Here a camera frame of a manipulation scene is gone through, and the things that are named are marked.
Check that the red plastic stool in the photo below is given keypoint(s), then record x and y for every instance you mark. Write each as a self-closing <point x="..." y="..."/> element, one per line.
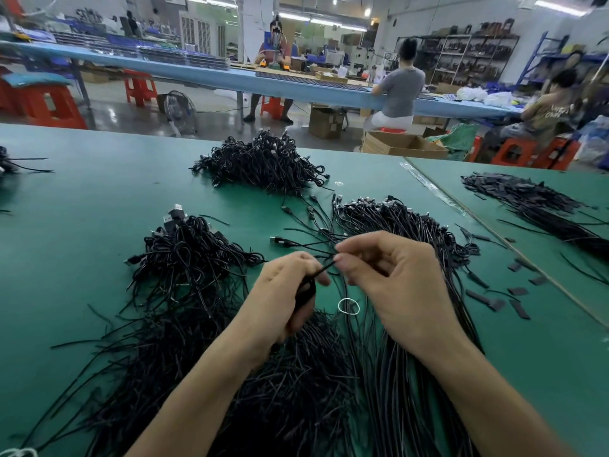
<point x="6" y="90"/>
<point x="519" y="153"/>
<point x="272" y="107"/>
<point x="140" y="90"/>

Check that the person's right hand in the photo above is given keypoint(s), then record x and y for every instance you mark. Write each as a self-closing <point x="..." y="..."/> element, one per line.
<point x="409" y="290"/>

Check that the green bag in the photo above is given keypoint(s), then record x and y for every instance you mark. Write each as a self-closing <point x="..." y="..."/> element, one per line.
<point x="459" y="141"/>

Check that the grey floor fan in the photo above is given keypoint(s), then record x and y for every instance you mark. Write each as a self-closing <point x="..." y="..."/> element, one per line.
<point x="178" y="114"/>

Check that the metal storage shelf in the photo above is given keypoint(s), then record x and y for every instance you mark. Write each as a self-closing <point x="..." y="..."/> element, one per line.
<point x="471" y="52"/>

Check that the white pillar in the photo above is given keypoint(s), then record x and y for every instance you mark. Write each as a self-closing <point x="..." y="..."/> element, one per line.
<point x="256" y="25"/>

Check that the blue metal rack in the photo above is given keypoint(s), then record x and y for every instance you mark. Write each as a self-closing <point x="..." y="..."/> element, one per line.
<point x="561" y="57"/>

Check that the long blue workbench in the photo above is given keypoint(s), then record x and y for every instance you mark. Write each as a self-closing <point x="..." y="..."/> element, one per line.
<point x="245" y="81"/>

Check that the open cardboard box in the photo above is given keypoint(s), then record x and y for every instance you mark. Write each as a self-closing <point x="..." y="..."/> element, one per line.
<point x="405" y="145"/>

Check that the person's left forearm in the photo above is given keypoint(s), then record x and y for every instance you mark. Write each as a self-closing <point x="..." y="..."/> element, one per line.
<point x="190" y="409"/>

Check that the person's left hand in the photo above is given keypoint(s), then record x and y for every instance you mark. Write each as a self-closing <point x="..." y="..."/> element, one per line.
<point x="276" y="304"/>

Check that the red stool with blue seat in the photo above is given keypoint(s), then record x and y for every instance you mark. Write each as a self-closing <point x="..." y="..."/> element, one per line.
<point x="48" y="103"/>

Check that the pile of white bags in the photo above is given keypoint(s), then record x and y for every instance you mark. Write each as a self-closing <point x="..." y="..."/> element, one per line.
<point x="487" y="96"/>

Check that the scattered dark tie pieces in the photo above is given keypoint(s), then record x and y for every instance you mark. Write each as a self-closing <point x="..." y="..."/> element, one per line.
<point x="519" y="310"/>

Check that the small cardboard box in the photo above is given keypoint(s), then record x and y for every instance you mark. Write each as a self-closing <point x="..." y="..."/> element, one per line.
<point x="326" y="123"/>

